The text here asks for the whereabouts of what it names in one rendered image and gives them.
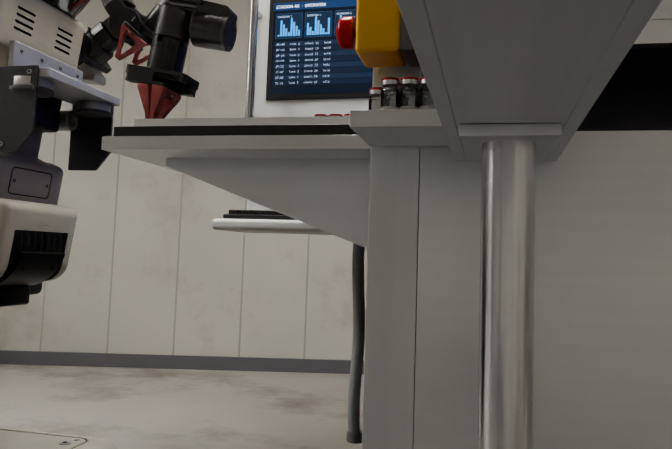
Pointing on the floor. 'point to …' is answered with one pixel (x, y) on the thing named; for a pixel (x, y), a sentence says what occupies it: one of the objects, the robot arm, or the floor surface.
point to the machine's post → (391, 281)
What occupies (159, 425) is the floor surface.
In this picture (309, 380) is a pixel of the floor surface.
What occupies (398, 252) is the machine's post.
